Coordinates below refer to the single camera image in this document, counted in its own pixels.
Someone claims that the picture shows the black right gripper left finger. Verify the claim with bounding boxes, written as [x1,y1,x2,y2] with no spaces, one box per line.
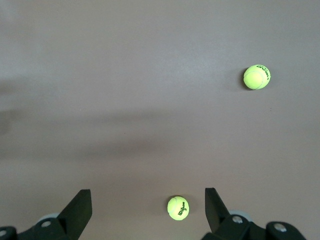
[16,189,93,240]

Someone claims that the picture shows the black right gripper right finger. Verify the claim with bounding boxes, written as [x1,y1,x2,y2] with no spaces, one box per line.
[201,187,267,240]

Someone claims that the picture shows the yellow tennis ball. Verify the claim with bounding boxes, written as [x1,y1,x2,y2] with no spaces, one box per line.
[166,195,190,221]
[243,64,272,90]

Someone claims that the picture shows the brown table mat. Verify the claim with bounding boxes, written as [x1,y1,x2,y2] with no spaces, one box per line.
[0,0,320,240]

